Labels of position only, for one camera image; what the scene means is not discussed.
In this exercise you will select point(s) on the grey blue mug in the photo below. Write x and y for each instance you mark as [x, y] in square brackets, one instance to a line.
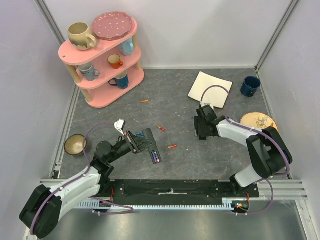
[88, 71]

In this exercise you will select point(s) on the black remote control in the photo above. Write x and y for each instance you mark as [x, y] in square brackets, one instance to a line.
[152, 146]

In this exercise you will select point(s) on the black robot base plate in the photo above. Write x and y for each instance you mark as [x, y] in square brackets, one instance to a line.
[174, 192]

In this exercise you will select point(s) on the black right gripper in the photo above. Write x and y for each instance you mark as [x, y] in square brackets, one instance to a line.
[200, 127]

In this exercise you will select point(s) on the white square plate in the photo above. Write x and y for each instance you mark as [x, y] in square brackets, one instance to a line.
[216, 96]

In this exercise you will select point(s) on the slotted cable duct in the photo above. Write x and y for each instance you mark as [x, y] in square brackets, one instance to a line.
[226, 205]

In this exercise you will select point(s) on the round wooden bird plate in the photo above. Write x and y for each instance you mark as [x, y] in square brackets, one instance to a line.
[258, 120]

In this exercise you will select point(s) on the beige ceramic mug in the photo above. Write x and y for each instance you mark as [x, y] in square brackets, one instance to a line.
[81, 36]

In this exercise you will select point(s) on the orange mug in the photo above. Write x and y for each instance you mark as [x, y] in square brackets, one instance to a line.
[115, 61]

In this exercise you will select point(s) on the pink dotted plate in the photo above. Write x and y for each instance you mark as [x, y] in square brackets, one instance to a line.
[112, 26]

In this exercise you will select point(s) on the brown ceramic bowl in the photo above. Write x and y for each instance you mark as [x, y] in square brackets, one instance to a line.
[75, 144]

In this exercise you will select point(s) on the navy blue mug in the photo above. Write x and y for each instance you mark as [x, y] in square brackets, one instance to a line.
[250, 86]

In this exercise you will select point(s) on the dark teal mug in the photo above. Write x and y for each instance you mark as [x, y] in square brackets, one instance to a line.
[121, 81]

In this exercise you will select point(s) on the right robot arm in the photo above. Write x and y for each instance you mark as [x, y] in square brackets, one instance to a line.
[269, 155]

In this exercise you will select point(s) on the light blue mug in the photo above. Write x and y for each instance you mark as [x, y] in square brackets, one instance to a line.
[127, 47]

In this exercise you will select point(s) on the pink three-tier shelf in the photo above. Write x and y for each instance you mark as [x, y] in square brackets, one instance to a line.
[98, 93]

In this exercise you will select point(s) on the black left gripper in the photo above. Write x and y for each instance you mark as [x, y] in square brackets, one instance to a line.
[136, 140]

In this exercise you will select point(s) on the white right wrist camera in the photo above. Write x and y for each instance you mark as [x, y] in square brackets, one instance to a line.
[203, 104]

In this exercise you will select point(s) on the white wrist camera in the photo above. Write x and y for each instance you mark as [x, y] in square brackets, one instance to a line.
[119, 125]
[203, 104]

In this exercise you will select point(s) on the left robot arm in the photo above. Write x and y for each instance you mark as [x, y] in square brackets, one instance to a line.
[47, 205]

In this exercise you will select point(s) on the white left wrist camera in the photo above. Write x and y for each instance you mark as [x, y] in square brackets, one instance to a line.
[119, 125]

